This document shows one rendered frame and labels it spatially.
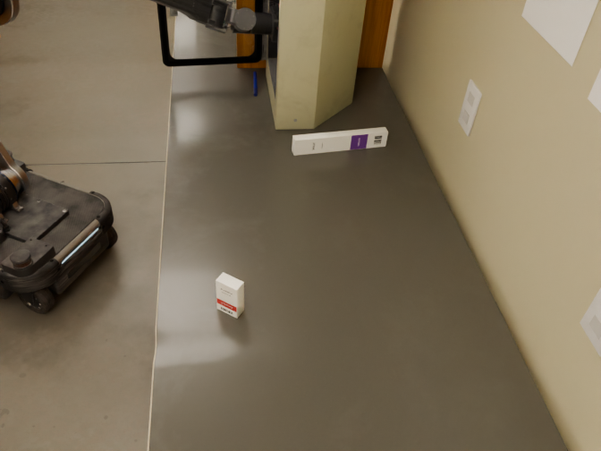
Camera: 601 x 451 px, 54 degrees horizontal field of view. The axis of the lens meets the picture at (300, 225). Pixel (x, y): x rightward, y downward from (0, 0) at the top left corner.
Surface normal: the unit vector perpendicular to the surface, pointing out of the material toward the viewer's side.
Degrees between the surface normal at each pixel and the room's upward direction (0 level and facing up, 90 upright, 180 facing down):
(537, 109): 90
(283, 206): 0
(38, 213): 0
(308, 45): 90
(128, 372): 0
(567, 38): 90
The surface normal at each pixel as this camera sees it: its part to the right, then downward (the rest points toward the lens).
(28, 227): 0.07, -0.74
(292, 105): 0.13, 0.67
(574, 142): -0.99, 0.04
